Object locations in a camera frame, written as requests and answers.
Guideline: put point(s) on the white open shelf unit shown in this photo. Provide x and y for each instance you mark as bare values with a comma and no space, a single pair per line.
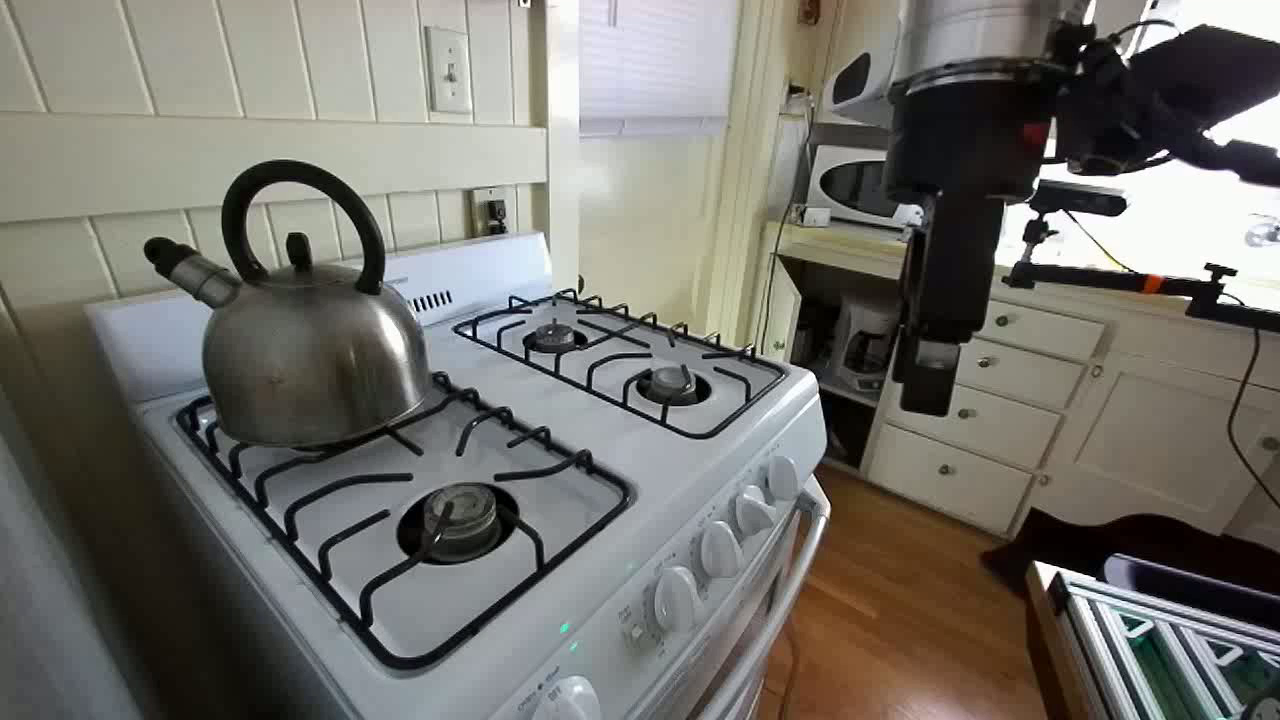
833,254

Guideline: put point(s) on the white microwave oven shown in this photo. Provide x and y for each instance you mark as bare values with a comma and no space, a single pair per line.
854,184

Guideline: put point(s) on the wall power outlet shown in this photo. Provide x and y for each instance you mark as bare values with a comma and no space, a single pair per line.
490,214

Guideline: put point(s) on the white stove knob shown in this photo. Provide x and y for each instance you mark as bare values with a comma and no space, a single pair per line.
676,598
723,551
752,508
781,476
566,698

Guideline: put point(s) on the white light switch plate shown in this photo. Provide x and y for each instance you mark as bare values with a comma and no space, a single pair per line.
449,71

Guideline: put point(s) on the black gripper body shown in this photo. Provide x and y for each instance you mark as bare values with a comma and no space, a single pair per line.
961,146

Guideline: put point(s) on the white window blind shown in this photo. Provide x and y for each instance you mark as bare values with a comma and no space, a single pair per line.
663,64

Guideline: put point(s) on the white gas stove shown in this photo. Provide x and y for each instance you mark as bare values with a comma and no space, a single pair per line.
642,454

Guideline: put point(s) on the round gas burner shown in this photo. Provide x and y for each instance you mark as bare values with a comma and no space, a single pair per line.
552,336
671,387
462,520

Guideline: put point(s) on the black and white coffee maker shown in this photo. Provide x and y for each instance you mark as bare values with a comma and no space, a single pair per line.
861,349

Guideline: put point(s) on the black tripod boom orange band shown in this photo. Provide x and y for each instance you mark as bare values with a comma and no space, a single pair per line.
1135,283

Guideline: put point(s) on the white drawer cabinet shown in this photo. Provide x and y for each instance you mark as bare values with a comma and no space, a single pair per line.
1161,443

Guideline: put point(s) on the black flat panel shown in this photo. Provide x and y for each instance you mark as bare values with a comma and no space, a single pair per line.
1204,72

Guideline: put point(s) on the black camera on tripod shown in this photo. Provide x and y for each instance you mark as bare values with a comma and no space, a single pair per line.
1076,196

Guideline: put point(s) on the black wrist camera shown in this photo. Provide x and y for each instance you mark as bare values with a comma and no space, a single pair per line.
1101,105

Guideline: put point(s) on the aluminium frame rack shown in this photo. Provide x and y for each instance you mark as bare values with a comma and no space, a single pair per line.
1135,640

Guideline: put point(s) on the black cast iron stove grate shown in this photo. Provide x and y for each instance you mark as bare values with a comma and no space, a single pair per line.
349,480
616,359

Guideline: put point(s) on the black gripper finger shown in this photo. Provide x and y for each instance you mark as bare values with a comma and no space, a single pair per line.
949,374
913,383

